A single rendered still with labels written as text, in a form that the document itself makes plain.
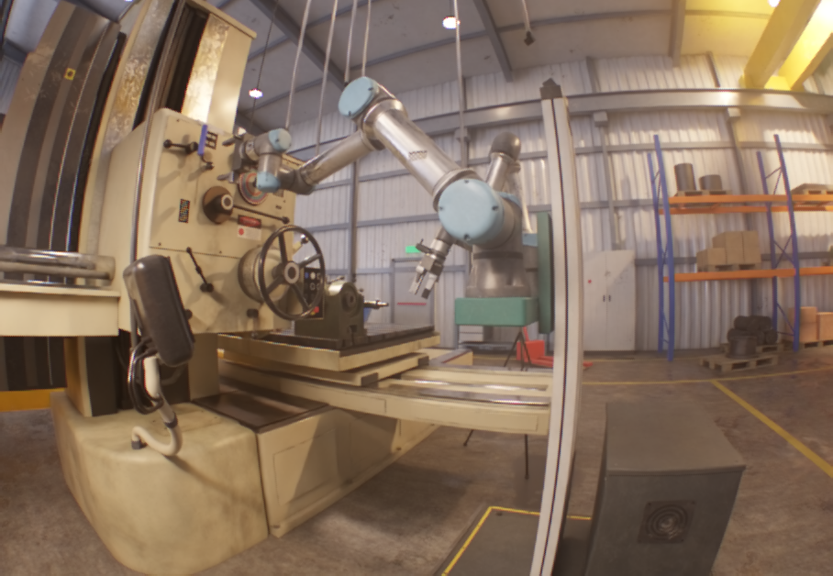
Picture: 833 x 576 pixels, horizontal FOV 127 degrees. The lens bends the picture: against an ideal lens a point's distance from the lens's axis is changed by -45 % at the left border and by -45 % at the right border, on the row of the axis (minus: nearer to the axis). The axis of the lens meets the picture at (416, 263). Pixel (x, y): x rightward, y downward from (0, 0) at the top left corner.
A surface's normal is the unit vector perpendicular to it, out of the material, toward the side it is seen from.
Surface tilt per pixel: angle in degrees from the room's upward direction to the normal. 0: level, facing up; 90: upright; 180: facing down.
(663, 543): 90
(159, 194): 90
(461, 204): 96
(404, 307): 90
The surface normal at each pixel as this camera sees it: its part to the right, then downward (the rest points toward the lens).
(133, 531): 0.29, -0.08
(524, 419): -0.43, -0.08
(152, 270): 0.76, -0.05
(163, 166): 0.90, -0.04
